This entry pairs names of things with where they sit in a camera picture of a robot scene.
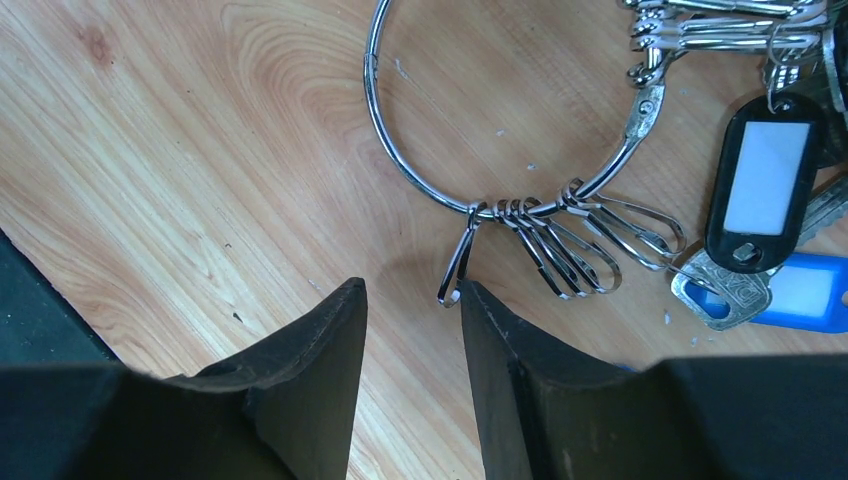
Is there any black key tag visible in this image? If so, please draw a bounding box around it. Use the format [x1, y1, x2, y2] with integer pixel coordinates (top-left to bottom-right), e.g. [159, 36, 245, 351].
[704, 93, 828, 274]

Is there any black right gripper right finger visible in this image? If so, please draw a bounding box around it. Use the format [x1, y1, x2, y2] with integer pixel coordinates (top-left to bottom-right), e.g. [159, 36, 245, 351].
[461, 280, 847, 479]

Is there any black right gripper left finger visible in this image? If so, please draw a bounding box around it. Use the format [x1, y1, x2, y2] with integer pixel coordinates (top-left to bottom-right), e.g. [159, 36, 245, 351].
[1, 277, 368, 479]

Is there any silver keys bunch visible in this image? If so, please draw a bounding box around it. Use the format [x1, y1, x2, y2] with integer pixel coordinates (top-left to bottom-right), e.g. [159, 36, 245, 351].
[619, 1, 847, 116]

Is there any blue key tag on ring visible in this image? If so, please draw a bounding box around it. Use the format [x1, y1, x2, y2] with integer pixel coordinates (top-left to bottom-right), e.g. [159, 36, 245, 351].
[682, 251, 848, 335]

